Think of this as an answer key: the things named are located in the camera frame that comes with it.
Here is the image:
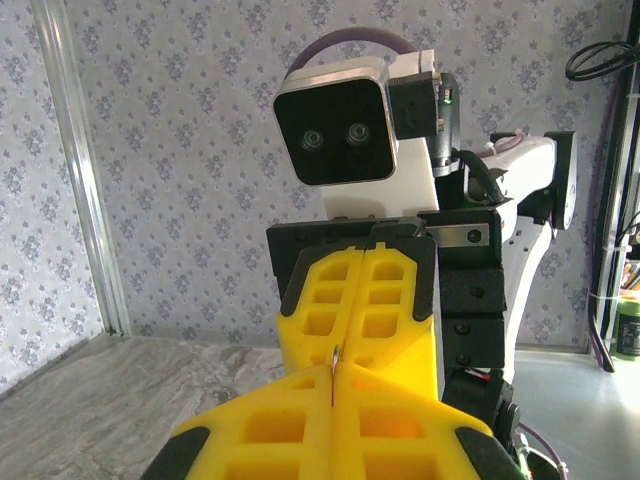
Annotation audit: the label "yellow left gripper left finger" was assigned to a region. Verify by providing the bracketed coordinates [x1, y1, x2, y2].
[144, 363, 335, 480]

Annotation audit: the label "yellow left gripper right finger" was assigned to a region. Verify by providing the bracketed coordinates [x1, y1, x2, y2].
[333, 360, 524, 480]

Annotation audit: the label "grey metal shelf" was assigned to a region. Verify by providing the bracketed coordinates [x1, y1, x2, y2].
[512, 347, 640, 480]

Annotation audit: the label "green bottle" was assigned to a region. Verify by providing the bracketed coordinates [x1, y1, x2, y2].
[616, 294, 640, 359]

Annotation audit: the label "black equipment stand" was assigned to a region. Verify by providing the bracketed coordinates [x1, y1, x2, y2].
[597, 0, 640, 351]

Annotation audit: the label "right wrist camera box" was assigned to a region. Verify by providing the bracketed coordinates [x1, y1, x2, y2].
[272, 48, 443, 217]

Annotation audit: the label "coiled black cables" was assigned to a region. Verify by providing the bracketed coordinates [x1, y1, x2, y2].
[564, 38, 640, 82]

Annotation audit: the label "aluminium frame post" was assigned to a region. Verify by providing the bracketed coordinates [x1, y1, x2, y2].
[29, 0, 133, 338]

